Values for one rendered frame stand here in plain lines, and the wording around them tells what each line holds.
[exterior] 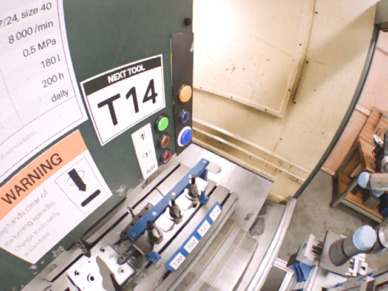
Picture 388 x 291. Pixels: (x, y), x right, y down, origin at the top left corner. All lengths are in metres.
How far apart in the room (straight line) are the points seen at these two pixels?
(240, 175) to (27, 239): 1.23
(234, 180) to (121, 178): 1.09
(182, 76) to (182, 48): 0.04
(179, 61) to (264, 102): 0.79
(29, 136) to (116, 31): 0.12
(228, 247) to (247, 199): 0.37
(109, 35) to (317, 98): 0.89
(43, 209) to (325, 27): 0.99
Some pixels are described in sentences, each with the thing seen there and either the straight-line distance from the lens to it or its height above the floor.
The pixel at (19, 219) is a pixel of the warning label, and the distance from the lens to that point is 0.20.
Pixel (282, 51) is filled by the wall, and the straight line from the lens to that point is 0.89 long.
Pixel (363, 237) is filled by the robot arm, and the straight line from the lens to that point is 0.90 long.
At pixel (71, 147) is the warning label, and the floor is 1.70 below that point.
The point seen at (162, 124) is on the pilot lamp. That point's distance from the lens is 0.23.
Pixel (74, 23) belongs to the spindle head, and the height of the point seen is 1.80.
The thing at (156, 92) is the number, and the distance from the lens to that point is 0.21.
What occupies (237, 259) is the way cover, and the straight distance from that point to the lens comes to 1.12.
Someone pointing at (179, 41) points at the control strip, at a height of 1.76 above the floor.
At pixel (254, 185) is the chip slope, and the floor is 0.82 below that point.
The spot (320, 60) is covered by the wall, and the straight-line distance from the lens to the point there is 0.89.
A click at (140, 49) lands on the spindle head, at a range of 0.18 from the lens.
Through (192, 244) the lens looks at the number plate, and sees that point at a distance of 0.88.
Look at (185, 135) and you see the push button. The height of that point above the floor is 1.61.
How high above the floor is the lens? 1.79
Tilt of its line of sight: 42 degrees down
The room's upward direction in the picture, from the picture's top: 2 degrees clockwise
